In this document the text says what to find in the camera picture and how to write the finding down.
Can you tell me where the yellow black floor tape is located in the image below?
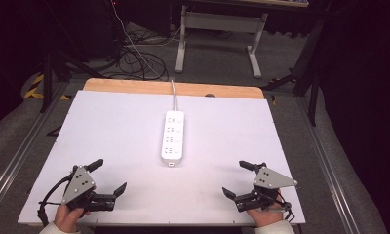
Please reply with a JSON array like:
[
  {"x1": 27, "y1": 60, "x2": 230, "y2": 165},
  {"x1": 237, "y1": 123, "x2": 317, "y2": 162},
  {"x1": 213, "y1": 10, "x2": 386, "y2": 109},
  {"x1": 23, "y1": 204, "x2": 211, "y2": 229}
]
[{"x1": 23, "y1": 73, "x2": 71, "y2": 101}]

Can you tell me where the white metal desk frame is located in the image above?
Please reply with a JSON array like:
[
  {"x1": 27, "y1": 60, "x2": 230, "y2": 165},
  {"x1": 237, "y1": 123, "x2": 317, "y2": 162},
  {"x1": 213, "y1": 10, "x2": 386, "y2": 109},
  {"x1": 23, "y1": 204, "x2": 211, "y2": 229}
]
[{"x1": 175, "y1": 4, "x2": 269, "y2": 80}]

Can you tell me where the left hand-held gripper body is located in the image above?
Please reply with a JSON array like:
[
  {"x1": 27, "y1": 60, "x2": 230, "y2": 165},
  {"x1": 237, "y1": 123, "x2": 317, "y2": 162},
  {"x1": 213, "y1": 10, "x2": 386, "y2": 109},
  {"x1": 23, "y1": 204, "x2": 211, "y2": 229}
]
[{"x1": 60, "y1": 164, "x2": 117, "y2": 213}]

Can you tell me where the black floor cable bundle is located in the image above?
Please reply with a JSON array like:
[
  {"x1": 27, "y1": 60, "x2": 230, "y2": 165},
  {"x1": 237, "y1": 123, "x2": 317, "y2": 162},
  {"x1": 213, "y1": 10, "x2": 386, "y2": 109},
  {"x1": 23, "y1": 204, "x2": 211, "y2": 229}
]
[{"x1": 116, "y1": 45, "x2": 170, "y2": 82}]

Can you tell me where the person's left hand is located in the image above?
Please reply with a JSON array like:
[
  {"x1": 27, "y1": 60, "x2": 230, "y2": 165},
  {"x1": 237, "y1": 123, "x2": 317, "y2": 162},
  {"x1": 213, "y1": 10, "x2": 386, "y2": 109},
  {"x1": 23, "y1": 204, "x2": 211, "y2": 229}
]
[{"x1": 53, "y1": 203, "x2": 92, "y2": 234}]

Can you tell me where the black tripod stand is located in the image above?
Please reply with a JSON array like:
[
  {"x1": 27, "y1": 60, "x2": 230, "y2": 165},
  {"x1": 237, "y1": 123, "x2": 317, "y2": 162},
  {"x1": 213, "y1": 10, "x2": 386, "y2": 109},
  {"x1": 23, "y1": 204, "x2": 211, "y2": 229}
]
[
  {"x1": 38, "y1": 0, "x2": 110, "y2": 114},
  {"x1": 260, "y1": 18, "x2": 328, "y2": 127}
]

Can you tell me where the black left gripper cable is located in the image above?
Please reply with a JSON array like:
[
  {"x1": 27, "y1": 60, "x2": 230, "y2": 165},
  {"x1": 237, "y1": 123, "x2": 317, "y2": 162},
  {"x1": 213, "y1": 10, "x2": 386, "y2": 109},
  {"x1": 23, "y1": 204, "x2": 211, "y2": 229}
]
[{"x1": 36, "y1": 172, "x2": 75, "y2": 228}]

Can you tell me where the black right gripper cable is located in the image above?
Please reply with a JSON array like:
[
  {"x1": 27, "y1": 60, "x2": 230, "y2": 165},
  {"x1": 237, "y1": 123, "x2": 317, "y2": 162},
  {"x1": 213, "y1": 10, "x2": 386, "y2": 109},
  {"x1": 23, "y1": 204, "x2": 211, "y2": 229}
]
[{"x1": 274, "y1": 200, "x2": 296, "y2": 224}]

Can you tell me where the white floor cable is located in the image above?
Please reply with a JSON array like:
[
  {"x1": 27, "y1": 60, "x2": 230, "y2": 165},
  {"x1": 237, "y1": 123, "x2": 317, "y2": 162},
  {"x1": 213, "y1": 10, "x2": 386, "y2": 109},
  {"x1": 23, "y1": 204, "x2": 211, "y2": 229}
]
[{"x1": 112, "y1": 0, "x2": 181, "y2": 81}]

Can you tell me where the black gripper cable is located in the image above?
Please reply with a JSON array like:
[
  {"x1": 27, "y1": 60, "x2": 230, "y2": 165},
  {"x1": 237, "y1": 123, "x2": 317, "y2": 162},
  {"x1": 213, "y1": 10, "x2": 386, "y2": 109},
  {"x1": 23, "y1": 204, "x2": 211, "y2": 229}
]
[
  {"x1": 274, "y1": 200, "x2": 296, "y2": 224},
  {"x1": 36, "y1": 172, "x2": 75, "y2": 228}
]

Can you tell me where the black equipment box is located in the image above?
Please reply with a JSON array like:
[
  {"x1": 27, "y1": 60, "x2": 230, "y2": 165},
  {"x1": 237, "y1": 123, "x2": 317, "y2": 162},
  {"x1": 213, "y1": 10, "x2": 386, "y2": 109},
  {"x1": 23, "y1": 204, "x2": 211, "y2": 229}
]
[{"x1": 82, "y1": 0, "x2": 127, "y2": 60}]

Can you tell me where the black curtain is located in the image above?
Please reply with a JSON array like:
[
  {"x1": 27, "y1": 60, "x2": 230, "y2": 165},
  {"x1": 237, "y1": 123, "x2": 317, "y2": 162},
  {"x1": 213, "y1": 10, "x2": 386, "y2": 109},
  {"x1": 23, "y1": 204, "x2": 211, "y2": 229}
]
[
  {"x1": 318, "y1": 0, "x2": 390, "y2": 234},
  {"x1": 0, "y1": 0, "x2": 51, "y2": 132}
]

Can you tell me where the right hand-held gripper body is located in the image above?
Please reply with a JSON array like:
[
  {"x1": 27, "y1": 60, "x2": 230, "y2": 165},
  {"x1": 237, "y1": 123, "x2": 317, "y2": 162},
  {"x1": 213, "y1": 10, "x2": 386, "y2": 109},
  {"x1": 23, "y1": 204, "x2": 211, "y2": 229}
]
[{"x1": 234, "y1": 161, "x2": 298, "y2": 214}]

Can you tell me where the person's right hand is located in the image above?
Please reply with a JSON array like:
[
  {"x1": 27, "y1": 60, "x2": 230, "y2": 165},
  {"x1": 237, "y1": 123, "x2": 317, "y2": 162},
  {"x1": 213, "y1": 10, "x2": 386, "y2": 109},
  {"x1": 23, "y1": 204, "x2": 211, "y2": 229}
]
[{"x1": 246, "y1": 207, "x2": 285, "y2": 228}]

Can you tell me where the white power strip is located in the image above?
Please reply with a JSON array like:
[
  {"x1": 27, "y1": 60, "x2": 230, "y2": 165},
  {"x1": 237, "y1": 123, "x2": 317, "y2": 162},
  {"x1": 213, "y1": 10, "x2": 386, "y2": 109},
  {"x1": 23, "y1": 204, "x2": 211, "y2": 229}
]
[{"x1": 160, "y1": 110, "x2": 185, "y2": 168}]

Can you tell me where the white table cover board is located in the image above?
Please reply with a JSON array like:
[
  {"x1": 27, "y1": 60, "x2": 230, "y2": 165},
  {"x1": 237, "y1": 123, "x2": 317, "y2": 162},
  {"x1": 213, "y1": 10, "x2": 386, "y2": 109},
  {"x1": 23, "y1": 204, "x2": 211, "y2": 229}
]
[{"x1": 17, "y1": 90, "x2": 306, "y2": 227}]

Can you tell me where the white power strip cable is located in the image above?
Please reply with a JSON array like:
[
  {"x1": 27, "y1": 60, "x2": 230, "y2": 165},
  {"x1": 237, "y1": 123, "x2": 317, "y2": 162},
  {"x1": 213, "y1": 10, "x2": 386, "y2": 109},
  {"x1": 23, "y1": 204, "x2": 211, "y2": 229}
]
[{"x1": 170, "y1": 79, "x2": 179, "y2": 112}]

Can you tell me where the metal floor rail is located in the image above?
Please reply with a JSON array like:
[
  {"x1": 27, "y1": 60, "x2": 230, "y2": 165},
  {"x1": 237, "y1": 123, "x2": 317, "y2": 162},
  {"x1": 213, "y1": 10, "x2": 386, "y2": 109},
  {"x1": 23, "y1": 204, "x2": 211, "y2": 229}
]
[
  {"x1": 295, "y1": 97, "x2": 361, "y2": 234},
  {"x1": 0, "y1": 81, "x2": 69, "y2": 211}
]

